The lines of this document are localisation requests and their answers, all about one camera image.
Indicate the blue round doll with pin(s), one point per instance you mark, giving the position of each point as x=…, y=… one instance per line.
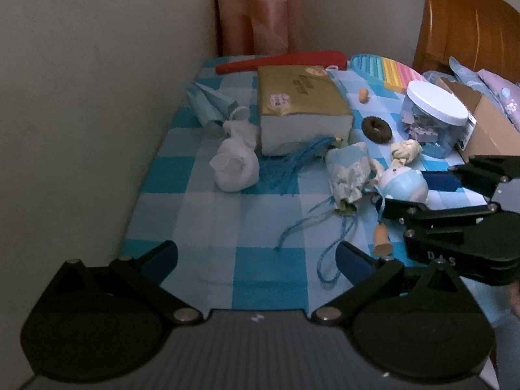
x=399, y=183

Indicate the red folded fan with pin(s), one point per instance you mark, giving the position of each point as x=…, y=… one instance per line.
x=324, y=59

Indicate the brown cardboard box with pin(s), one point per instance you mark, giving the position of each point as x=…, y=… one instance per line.
x=488, y=131

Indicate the pink floral pillow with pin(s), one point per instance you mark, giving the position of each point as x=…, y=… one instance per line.
x=506, y=92

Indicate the rainbow pop-it mat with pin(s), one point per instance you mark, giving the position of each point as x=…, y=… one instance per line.
x=384, y=72

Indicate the floral blue fabric pouch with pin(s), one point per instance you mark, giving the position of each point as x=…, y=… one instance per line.
x=348, y=171

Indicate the small orange peanut toy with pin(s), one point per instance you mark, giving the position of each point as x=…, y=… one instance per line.
x=363, y=95

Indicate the wooden headboard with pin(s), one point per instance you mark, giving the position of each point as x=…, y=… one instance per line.
x=480, y=34

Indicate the blue raffia tassel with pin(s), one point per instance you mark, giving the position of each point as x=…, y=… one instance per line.
x=279, y=174

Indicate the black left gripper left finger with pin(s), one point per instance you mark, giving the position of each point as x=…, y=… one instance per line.
x=93, y=324

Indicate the clear jar white lid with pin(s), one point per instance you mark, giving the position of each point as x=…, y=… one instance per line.
x=436, y=119

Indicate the beige knotted cloth toy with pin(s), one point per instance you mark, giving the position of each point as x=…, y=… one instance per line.
x=404, y=152

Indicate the blue floral pillow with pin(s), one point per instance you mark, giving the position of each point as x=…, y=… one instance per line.
x=459, y=74

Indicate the pink satin curtain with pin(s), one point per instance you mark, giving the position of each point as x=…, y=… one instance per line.
x=260, y=27

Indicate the blue paper cones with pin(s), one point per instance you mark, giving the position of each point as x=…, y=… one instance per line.
x=211, y=108

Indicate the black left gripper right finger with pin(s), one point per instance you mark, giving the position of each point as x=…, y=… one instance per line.
x=420, y=324

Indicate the blue checkered tablecloth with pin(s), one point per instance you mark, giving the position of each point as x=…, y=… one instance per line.
x=226, y=241

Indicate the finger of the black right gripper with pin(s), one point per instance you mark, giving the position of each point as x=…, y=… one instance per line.
x=414, y=214
x=487, y=175

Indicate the gold tissue pack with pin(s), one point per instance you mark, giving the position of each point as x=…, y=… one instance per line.
x=298, y=104

